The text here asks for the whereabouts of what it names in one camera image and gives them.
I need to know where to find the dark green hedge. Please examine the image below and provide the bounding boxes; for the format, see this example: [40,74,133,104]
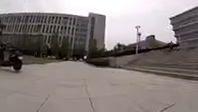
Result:
[85,55,111,69]

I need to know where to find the grey stone slab plaza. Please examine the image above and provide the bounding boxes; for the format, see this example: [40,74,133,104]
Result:
[0,55,198,112]

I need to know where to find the lamp pole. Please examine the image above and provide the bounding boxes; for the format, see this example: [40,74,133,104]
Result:
[132,24,143,56]

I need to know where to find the dark roofed building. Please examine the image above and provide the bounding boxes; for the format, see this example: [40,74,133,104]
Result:
[112,31,181,59]

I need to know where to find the large grey curved building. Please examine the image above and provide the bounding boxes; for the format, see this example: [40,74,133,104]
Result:
[0,5,108,60]

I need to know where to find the wide grey stone steps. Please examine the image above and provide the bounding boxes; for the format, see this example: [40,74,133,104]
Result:
[107,39,198,82]

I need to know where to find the dark scooter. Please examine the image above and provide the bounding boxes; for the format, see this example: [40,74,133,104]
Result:
[0,42,26,73]

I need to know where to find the grey building with ledges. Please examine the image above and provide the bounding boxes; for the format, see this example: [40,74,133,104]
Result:
[167,0,198,52]

